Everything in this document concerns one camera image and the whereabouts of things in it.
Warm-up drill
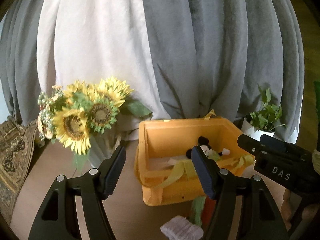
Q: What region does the white cloth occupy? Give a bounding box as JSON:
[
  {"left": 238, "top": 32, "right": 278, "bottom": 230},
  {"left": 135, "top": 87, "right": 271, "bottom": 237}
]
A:
[{"left": 149, "top": 155, "right": 188, "bottom": 171}]

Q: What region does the red pompom apple toy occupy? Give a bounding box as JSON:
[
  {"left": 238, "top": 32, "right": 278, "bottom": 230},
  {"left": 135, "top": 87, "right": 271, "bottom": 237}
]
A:
[{"left": 188, "top": 196, "right": 216, "bottom": 227}]

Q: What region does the grey curtain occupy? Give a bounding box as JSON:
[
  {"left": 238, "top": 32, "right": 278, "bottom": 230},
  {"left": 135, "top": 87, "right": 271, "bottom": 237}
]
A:
[{"left": 1, "top": 0, "right": 304, "bottom": 142}]

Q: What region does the beige curtain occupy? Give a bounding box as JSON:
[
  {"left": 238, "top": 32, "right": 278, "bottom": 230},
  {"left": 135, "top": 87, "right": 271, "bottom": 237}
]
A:
[{"left": 36, "top": 0, "right": 171, "bottom": 140}]

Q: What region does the white knotted plush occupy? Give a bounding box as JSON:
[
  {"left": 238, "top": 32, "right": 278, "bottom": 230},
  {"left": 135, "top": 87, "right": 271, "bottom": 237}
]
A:
[{"left": 161, "top": 216, "right": 204, "bottom": 240}]

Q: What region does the patterned brown cloth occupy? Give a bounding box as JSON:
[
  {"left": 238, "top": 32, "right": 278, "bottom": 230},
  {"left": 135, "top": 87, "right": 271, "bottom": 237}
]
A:
[{"left": 1, "top": 116, "right": 39, "bottom": 224}]

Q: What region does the grey ribbed vase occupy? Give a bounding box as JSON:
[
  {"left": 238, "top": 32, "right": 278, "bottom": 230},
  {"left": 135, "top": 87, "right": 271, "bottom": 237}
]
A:
[{"left": 88, "top": 127, "right": 121, "bottom": 168}]

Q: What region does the green potted plant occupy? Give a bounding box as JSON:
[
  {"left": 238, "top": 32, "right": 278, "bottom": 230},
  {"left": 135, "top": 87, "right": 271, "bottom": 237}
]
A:
[{"left": 248, "top": 85, "right": 285, "bottom": 133}]

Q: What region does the sunflower bouquet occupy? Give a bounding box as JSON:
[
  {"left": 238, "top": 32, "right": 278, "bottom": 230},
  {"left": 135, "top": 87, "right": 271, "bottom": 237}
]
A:
[{"left": 37, "top": 76, "right": 152, "bottom": 171}]

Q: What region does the Mickey Mouse plush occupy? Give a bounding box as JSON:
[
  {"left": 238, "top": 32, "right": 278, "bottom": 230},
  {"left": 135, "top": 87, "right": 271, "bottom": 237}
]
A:
[{"left": 197, "top": 136, "right": 230, "bottom": 161}]

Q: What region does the white plant pot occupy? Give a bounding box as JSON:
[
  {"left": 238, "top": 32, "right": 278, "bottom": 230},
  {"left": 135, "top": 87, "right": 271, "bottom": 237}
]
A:
[{"left": 241, "top": 118, "right": 274, "bottom": 141}]

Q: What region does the orange plastic crate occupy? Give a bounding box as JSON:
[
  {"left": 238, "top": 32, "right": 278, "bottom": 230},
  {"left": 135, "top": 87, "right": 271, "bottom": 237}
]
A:
[{"left": 135, "top": 111, "right": 254, "bottom": 206}]

